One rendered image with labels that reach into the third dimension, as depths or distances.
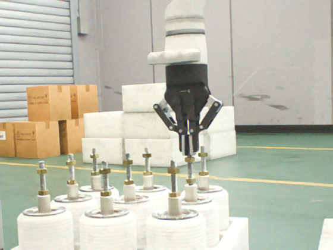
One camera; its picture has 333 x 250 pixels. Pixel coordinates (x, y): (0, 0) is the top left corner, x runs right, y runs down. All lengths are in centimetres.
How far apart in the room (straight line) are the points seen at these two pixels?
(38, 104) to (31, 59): 240
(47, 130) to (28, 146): 20
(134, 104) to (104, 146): 41
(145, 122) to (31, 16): 384
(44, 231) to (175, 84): 34
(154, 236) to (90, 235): 11
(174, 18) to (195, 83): 12
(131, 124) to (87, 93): 135
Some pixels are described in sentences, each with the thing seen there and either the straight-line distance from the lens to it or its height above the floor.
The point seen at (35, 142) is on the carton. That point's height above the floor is 13.
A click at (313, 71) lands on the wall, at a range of 617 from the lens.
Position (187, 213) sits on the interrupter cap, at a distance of 88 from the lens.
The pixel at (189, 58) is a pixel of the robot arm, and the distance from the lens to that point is 90.
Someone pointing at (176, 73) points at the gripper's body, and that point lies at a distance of 94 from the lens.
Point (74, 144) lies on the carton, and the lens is 478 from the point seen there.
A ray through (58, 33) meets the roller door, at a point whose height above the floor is 137.
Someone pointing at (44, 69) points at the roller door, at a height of 89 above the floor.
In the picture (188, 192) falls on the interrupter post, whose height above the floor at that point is 27.
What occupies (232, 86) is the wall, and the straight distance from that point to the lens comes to 662.
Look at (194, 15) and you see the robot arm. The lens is 95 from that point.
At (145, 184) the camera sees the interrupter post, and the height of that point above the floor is 26.
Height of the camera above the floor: 44
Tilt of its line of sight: 6 degrees down
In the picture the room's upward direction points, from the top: 3 degrees counter-clockwise
